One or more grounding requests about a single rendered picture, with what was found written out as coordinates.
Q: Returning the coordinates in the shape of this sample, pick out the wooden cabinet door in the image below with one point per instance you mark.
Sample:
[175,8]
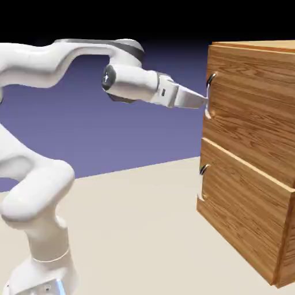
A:
[253,110]
[242,207]

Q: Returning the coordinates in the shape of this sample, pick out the light wood cabinet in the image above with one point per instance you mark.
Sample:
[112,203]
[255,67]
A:
[249,161]

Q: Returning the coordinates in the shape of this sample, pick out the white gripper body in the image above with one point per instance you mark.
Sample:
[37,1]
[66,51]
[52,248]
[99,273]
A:
[187,98]

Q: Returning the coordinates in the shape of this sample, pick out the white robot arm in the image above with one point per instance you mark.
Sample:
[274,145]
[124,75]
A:
[34,184]

